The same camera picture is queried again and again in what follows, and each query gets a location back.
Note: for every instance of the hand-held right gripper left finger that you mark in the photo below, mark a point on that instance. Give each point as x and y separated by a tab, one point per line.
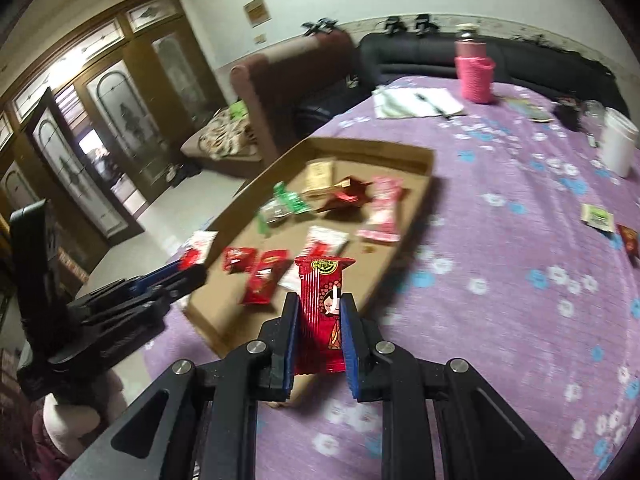
287	360

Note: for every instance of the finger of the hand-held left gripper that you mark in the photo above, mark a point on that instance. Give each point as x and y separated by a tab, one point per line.
150	277
150	310

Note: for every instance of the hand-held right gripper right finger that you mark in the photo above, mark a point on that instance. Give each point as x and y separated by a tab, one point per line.
350	360

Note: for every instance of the red cartoon figure snack packet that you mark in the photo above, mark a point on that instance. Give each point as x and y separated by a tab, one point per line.
320	310

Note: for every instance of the small red snack packet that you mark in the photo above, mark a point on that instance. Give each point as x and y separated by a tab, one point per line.
238	258

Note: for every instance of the shallow cardboard box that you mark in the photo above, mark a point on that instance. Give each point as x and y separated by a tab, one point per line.
350	265

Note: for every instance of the white striped snack packet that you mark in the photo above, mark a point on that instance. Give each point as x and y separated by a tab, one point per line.
327	240

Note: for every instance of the green twisted candy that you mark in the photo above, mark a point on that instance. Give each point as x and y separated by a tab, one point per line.
277	210

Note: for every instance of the pink snack packet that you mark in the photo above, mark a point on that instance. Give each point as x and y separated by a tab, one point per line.
382	210

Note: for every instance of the shiny dark red snack packet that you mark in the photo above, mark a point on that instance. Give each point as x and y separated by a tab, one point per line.
345	195

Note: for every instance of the yellow snack packet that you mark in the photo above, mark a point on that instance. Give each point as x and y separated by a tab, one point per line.
319	177

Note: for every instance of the patterned beige blanket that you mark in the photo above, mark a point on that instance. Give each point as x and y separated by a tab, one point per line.
225	135

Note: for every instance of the purple floral tablecloth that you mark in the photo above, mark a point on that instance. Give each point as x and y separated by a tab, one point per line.
500	285

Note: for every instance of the wooden glass door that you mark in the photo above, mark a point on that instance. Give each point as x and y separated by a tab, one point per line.
125	110

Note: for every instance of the green cloth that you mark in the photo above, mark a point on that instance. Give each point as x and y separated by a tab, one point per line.
237	109

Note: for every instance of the brown armchair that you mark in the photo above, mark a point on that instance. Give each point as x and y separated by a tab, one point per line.
290	80

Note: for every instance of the white paper sheets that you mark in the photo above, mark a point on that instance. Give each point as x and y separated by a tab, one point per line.
400	102

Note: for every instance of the black pen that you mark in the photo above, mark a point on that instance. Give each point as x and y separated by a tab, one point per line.
432	105

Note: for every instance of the green white snack packet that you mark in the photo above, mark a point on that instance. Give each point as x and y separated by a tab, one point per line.
597	217

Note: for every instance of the black clamp device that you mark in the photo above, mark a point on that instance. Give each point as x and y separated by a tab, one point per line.
395	25
426	23
320	26

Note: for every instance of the brown red snack packet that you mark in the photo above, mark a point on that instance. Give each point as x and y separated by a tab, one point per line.
631	242

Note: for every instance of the green printed booklet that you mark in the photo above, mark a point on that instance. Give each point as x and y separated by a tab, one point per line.
530	110

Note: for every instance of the black leather sofa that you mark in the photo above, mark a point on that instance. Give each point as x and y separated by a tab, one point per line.
415	55

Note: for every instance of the bottle with pink knitted sleeve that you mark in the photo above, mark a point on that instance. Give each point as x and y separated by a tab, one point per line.
475	72

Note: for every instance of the black pouch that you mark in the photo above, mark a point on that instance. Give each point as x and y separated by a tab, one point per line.
567	114

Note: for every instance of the clear glass jar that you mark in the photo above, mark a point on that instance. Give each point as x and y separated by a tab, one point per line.
592	115

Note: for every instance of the white plastic jar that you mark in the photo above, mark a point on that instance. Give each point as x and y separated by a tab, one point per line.
619	142

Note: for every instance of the wall switch plate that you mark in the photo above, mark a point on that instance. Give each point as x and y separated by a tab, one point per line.
259	39

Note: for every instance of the yellow wall plaque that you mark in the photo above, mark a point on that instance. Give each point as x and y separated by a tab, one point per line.
257	12

